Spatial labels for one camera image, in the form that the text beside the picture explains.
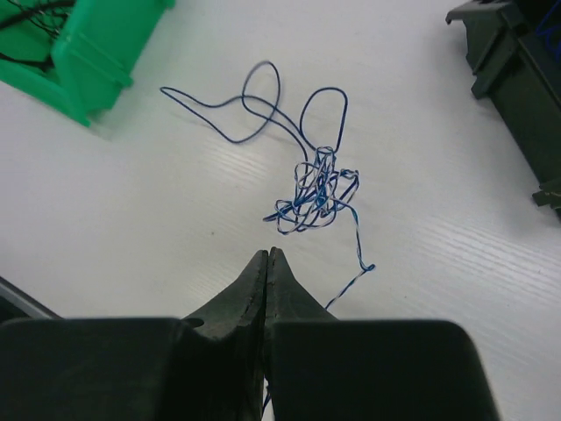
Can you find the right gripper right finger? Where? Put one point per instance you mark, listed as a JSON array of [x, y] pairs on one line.
[[321, 368]]

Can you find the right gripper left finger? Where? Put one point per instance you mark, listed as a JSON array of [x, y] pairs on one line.
[[206, 366]]

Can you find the green plastic bin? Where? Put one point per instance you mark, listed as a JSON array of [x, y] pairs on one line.
[[75, 56]]

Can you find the red and black bin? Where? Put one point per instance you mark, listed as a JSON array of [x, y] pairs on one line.
[[513, 50]]

